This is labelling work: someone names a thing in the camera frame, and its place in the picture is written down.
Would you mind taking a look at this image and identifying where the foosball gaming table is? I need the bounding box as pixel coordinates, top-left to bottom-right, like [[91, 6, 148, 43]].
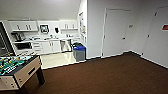
[[0, 53, 46, 93]]

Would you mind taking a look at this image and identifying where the grey bin blue lid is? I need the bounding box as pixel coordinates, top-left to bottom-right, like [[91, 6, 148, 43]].
[[72, 44, 87, 63]]

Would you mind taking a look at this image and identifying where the notice poster board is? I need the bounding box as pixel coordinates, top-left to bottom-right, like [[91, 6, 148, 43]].
[[78, 11, 87, 36]]

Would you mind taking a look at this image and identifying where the white sink base cabinet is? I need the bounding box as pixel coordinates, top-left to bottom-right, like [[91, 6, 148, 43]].
[[40, 39, 62, 55]]

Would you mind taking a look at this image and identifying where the plain white door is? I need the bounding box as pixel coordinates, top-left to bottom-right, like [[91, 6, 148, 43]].
[[101, 7, 131, 58]]

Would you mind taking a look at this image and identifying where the white drawer unit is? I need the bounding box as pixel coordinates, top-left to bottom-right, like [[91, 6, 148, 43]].
[[31, 41, 43, 55]]

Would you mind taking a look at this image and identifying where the dark coffee machine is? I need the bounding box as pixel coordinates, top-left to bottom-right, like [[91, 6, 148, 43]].
[[11, 31, 25, 42]]

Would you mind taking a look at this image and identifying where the white door with sign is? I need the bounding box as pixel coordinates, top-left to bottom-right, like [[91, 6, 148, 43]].
[[142, 5, 168, 65]]

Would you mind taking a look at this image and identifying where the red door sign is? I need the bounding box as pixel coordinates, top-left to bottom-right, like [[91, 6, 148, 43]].
[[162, 23, 168, 31]]

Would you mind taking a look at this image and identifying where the white two-door wall cabinet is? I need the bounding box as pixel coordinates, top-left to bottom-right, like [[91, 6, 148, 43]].
[[8, 20, 40, 33]]

